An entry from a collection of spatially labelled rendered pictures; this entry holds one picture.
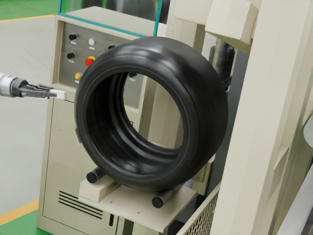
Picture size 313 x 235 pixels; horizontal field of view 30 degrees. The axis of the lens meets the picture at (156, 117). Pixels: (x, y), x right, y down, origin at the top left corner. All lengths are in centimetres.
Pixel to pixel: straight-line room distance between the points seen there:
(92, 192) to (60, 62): 104
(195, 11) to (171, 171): 68
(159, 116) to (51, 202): 116
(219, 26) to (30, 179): 273
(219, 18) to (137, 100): 152
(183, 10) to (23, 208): 233
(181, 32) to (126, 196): 69
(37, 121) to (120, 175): 276
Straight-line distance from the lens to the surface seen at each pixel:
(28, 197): 384
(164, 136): 247
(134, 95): 295
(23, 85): 244
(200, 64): 209
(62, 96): 234
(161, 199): 215
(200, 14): 162
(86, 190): 229
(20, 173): 410
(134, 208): 229
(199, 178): 245
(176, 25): 233
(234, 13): 148
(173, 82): 197
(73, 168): 322
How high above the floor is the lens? 199
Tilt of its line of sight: 22 degrees down
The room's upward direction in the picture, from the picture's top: 10 degrees clockwise
